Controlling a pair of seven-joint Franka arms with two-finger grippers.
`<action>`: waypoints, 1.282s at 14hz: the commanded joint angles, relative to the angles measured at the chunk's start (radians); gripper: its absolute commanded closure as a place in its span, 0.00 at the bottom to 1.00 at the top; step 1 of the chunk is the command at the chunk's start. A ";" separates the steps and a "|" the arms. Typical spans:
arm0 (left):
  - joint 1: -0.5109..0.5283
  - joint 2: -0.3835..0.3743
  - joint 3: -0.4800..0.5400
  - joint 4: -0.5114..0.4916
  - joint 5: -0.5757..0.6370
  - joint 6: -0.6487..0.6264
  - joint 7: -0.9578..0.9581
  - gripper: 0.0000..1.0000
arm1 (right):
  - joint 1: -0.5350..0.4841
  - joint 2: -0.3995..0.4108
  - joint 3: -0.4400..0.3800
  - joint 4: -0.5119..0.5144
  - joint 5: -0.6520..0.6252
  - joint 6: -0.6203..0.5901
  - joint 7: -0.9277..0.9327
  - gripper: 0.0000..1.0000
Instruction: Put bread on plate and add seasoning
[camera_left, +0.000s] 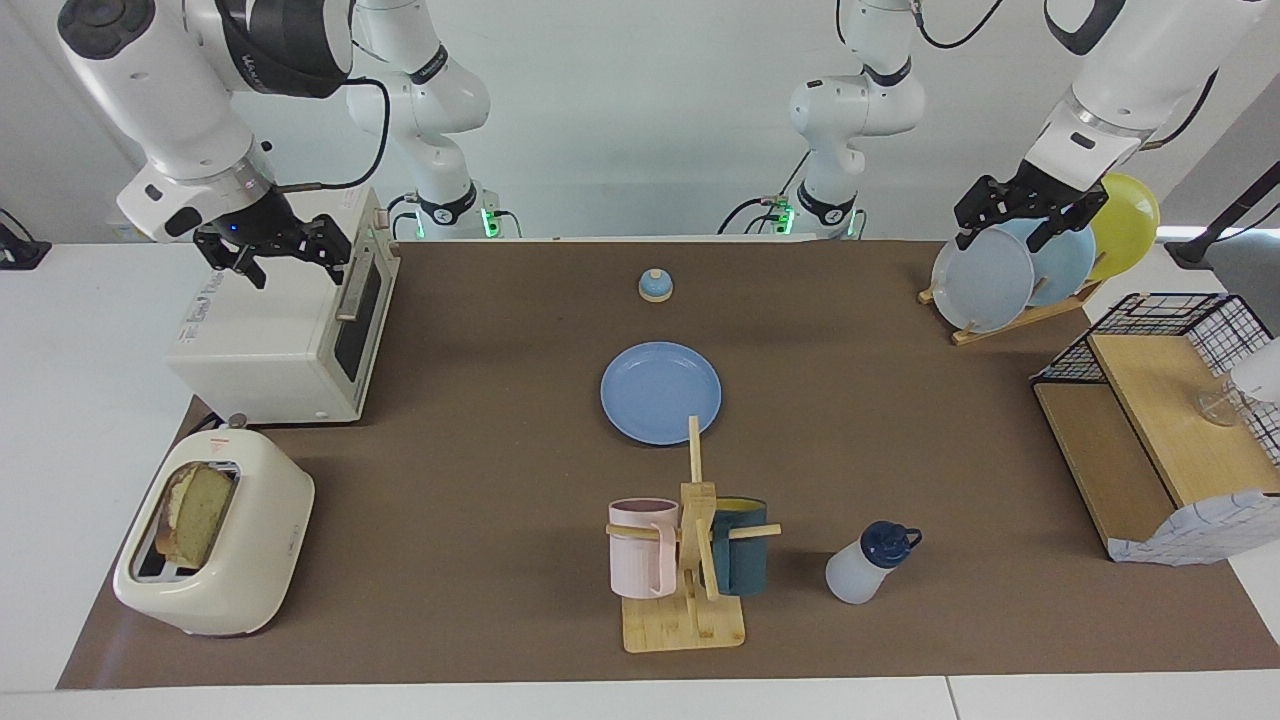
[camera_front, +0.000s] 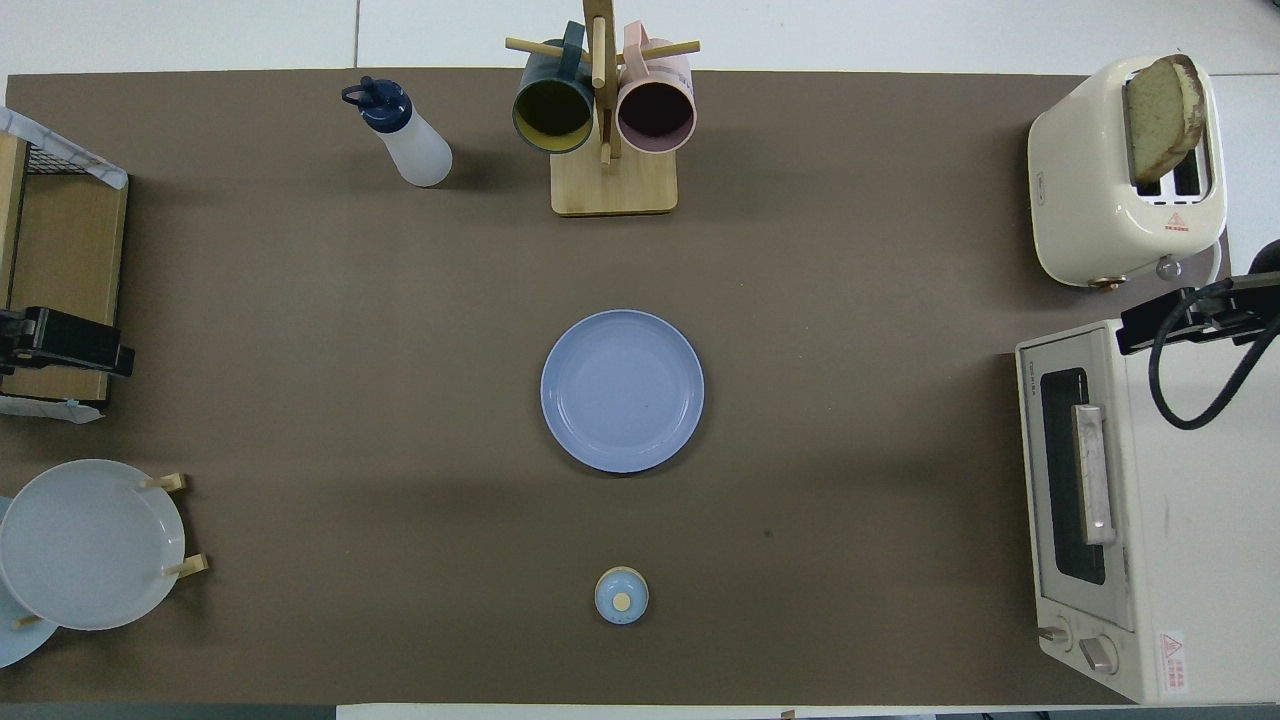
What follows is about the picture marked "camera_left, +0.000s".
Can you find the wooden mug tree stand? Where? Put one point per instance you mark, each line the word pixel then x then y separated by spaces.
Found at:
pixel 680 625

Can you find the white rounded object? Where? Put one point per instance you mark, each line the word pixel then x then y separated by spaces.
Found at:
pixel 1260 370

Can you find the pale grey-blue plate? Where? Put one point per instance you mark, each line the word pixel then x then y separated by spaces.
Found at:
pixel 980 285

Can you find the clear glass cup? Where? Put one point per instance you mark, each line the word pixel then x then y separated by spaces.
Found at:
pixel 1220 405

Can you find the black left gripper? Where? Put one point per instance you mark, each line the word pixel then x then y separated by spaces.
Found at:
pixel 1040 195

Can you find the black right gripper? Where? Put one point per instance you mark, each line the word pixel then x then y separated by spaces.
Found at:
pixel 262 228

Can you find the cream two-slot toaster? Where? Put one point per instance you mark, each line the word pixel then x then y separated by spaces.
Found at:
pixel 255 540

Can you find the light blue plate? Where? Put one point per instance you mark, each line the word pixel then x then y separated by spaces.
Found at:
pixel 1060 270

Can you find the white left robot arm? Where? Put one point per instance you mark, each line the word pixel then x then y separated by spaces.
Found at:
pixel 1130 70

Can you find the white toaster oven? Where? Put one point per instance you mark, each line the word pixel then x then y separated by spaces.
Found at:
pixel 260 340

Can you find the wooden plate rack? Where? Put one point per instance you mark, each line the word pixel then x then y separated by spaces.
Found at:
pixel 1010 325

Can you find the white patterned cloth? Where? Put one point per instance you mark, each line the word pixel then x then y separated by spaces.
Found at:
pixel 1200 535

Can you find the toast bread slice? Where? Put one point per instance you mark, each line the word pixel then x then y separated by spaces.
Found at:
pixel 200 515

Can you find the teal mug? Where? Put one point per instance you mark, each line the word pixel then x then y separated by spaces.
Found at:
pixel 745 560

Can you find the small blue call bell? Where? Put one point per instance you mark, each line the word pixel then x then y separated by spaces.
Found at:
pixel 655 287

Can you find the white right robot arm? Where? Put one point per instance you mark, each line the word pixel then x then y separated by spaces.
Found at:
pixel 160 90

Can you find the brown table mat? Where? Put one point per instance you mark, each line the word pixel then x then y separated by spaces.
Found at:
pixel 450 350

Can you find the white wall power box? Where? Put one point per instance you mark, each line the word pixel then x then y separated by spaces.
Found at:
pixel 125 232

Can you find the black clamp stand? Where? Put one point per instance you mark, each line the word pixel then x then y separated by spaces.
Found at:
pixel 1225 220

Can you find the pink mug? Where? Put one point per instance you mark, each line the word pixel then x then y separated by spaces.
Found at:
pixel 640 560

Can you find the yellow plate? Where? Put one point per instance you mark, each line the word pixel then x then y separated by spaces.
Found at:
pixel 1130 230

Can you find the blue round plate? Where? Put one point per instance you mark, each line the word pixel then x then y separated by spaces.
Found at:
pixel 655 390

